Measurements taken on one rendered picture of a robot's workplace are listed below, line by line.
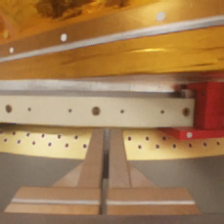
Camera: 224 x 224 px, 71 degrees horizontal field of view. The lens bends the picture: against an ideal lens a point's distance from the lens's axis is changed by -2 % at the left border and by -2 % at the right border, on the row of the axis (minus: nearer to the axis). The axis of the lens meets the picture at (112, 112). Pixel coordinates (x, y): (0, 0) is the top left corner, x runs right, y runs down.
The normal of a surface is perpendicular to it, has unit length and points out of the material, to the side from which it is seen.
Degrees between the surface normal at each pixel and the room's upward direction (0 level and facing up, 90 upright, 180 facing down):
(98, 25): 90
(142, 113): 90
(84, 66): 90
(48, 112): 90
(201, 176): 62
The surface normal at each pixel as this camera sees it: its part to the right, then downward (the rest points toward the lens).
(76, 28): -0.49, 0.10
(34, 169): -0.14, -0.37
